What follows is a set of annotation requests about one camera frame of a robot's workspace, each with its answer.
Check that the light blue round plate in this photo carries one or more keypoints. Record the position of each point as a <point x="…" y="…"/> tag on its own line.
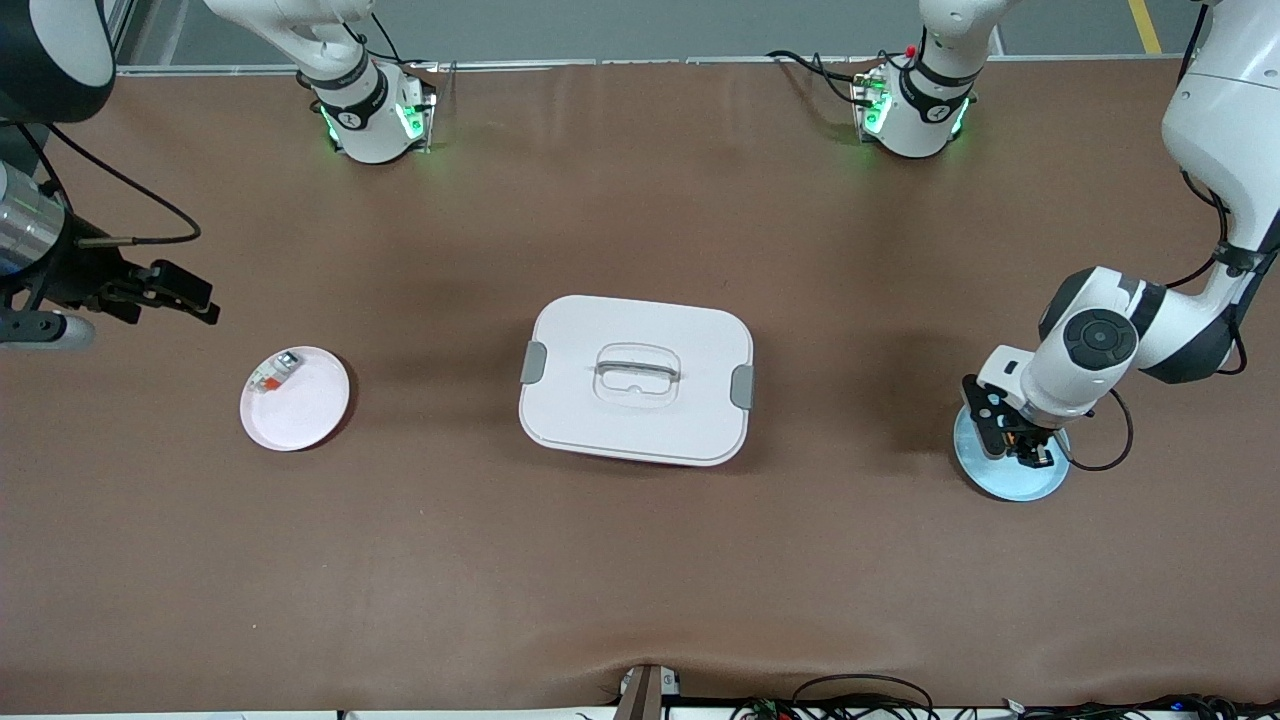
<point x="1010" y="485"/>

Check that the aluminium frame strut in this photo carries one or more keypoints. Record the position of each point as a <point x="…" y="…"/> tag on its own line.
<point x="122" y="30"/>

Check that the aluminium table edge rail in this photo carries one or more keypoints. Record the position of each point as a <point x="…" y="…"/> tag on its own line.
<point x="650" y="62"/>

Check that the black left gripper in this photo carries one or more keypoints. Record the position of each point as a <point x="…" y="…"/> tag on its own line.
<point x="1030" y="438"/>

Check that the pink round plate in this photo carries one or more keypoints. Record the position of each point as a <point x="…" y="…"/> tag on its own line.
<point x="295" y="428"/>

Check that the white lidded storage box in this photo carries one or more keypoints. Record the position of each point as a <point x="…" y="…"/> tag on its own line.
<point x="640" y="420"/>

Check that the brown camera mount post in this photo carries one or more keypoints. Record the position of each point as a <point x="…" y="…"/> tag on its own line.
<point x="640" y="695"/>

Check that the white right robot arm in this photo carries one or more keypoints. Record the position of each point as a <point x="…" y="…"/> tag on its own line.
<point x="365" y="110"/>

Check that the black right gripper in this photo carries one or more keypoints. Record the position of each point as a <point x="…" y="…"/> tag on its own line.
<point x="72" y="276"/>

